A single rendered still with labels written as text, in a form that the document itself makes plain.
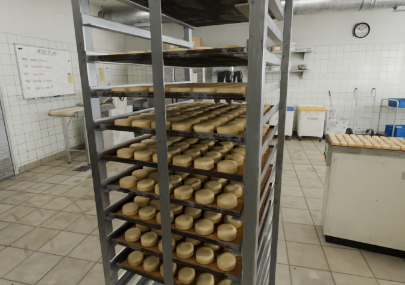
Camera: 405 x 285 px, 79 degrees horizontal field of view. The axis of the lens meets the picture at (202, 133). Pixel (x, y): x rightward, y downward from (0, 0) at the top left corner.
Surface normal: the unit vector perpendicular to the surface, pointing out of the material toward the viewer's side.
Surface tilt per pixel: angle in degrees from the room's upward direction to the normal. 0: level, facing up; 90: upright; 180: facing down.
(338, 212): 90
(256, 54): 90
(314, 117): 92
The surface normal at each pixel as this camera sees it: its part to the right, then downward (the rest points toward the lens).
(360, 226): -0.37, 0.22
